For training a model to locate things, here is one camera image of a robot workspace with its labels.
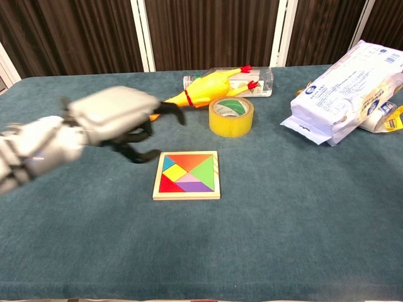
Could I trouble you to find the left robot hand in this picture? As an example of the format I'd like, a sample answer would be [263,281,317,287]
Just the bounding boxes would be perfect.
[61,86,186,164]

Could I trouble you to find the orange large triangle piece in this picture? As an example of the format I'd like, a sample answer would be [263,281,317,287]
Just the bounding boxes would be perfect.
[166,154,213,174]

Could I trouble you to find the red triangle piece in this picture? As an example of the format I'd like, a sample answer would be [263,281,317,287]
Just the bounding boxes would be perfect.
[158,174,186,193]

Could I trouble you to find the pink small triangle piece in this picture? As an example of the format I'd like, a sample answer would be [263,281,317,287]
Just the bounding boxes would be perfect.
[174,172,202,183]

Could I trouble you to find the purple parallelogram piece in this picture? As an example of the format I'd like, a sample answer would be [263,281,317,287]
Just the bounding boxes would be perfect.
[174,181,213,193]

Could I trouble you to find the wooden tangram puzzle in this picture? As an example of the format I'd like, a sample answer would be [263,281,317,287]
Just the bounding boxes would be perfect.
[152,150,222,201]

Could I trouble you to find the green large triangle piece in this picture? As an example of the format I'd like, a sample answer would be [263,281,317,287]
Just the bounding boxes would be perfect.
[190,155,215,192]

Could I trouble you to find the dark slatted partition panel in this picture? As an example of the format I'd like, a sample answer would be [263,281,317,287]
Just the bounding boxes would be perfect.
[361,0,403,51]
[280,0,375,67]
[138,0,286,72]
[0,0,144,79]

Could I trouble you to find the yellow rubber chicken toy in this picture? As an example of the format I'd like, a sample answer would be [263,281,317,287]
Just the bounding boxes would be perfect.
[149,65,261,122]

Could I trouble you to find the white framed side partition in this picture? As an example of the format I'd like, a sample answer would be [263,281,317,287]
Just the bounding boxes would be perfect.
[0,42,22,95]

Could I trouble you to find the yellow packing tape roll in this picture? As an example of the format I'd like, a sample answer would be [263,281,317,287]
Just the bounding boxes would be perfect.
[208,96,254,138]

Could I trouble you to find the clear plastic water bottle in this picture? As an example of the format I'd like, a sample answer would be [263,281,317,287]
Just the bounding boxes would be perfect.
[183,67,274,98]

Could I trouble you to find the teal table cloth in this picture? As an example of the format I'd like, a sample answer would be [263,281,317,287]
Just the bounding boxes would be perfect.
[0,64,403,301]

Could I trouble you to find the white blue wipes pack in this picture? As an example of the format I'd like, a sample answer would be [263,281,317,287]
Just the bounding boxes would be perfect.
[280,39,403,147]

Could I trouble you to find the white yellow tissue pack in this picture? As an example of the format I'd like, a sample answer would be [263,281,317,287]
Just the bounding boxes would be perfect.
[295,87,403,133]

